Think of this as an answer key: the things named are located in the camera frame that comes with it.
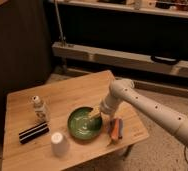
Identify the metal shelf post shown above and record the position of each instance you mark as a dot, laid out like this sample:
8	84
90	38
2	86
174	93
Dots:
62	37

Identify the small white bottle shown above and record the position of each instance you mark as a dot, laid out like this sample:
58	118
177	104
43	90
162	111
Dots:
40	108

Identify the orange grey marker bundle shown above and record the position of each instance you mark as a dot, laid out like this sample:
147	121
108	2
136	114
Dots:
116	129

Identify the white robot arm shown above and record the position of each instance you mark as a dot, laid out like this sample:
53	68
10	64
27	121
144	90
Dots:
122	90

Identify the white metal shelf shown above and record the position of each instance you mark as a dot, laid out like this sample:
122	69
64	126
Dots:
121	36

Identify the white paper cup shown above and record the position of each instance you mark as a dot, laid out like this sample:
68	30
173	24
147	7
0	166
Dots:
59	144

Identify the black handle on shelf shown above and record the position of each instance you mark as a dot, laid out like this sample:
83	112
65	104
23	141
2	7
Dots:
164	61

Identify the black white striped box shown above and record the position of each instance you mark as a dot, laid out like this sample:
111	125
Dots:
34	132

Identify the green bowl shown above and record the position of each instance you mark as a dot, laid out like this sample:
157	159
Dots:
81	127

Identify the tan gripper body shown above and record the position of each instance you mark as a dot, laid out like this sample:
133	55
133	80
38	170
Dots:
95	113

